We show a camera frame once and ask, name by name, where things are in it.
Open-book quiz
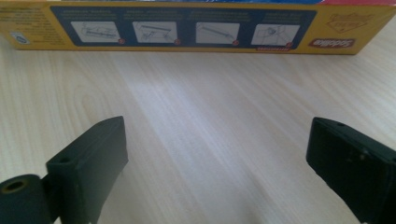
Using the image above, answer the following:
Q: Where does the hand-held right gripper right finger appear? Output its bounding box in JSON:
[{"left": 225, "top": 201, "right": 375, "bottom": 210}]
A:
[{"left": 305, "top": 117, "right": 396, "bottom": 224}]

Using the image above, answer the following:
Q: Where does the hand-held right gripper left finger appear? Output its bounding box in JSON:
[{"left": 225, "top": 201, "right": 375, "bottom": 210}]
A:
[{"left": 45, "top": 115, "right": 130, "bottom": 224}]

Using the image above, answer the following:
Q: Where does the long yellow and blue box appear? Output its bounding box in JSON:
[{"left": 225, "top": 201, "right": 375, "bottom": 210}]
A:
[{"left": 0, "top": 0, "right": 396, "bottom": 56}]

